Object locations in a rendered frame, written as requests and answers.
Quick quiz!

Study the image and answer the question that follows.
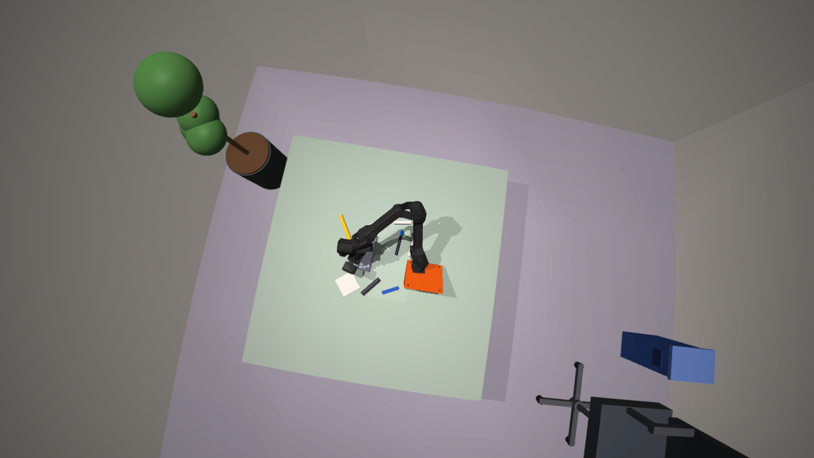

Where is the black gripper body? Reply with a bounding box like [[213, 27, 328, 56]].
[[342, 251, 364, 275]]

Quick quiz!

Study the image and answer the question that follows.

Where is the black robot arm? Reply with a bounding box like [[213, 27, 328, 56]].
[[337, 201, 429, 274]]

